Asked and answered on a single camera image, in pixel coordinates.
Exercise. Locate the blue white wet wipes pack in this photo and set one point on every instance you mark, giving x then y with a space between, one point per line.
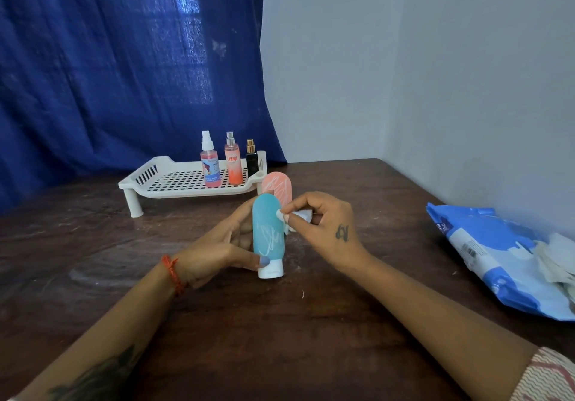
485 248

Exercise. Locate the white wet wipe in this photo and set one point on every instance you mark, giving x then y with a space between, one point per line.
303 215

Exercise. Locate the dark blue curtain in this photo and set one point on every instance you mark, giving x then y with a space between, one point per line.
117 64

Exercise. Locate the dark wooden table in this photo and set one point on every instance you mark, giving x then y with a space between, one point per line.
278 342

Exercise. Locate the pink squeeze bottle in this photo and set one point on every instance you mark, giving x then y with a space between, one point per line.
278 185

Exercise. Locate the orange spray bottle silver cap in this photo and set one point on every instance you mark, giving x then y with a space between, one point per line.
233 165

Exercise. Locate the black perfume bottle gold cap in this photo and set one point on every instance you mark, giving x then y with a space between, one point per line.
252 158

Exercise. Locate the white perforated plastic rack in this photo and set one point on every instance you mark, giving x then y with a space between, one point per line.
179 180

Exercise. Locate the person's right hand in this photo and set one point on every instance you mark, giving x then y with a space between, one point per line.
332 230

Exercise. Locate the person's left hand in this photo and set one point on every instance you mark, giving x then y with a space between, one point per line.
211 252

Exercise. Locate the patterned right sleeve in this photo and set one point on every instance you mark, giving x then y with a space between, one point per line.
546 378

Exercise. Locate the pink spray bottle white cap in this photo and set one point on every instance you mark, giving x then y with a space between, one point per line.
210 165

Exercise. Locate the person's left forearm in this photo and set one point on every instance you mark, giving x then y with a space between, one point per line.
99 338

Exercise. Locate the teal squeeze bottle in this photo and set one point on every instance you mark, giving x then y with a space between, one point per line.
268 234

